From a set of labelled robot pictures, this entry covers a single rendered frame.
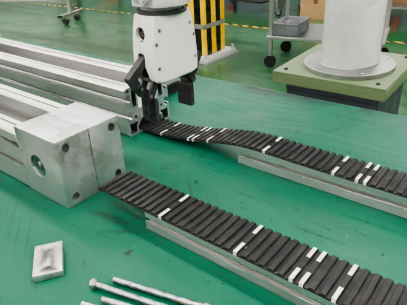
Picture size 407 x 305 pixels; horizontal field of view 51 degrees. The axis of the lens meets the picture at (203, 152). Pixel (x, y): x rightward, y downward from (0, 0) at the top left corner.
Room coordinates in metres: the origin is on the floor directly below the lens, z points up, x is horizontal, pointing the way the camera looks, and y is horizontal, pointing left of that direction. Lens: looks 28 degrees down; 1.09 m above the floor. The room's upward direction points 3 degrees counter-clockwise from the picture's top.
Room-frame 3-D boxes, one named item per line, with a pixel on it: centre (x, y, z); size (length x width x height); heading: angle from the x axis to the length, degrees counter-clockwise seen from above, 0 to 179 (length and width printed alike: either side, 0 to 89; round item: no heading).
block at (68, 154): (0.53, 0.17, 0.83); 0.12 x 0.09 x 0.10; 140
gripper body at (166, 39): (0.66, 0.05, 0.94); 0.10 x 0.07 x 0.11; 140
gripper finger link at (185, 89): (0.70, 0.02, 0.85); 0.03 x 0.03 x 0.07; 50
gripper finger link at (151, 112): (0.62, 0.09, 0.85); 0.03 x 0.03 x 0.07; 50
